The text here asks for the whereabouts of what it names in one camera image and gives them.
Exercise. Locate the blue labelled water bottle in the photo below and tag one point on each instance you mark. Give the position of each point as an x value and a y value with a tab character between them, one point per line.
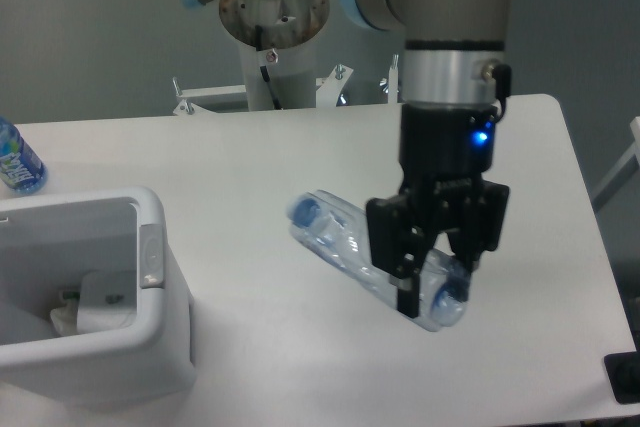
22	170

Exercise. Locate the white metal base bracket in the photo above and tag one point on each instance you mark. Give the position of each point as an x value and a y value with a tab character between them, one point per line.
267	91

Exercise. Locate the white plastic trash can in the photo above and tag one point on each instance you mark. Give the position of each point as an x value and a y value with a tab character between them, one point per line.
48	244

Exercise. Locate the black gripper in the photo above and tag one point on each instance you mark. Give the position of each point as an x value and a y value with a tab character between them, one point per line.
444	151

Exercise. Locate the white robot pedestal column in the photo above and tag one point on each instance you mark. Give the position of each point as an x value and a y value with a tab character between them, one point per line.
280	34

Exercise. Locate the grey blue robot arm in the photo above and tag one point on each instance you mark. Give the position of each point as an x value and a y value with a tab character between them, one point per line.
453	52

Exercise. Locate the black clamp at table edge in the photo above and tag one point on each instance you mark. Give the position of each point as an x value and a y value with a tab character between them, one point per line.
623	373

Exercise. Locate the white frame at right edge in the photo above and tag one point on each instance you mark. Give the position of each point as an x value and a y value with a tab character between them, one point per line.
620	173

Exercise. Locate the white green trash in can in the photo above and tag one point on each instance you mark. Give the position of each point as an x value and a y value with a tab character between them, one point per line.
64	317

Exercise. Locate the clear plastic bottle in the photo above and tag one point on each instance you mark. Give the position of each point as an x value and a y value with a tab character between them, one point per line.
336	231

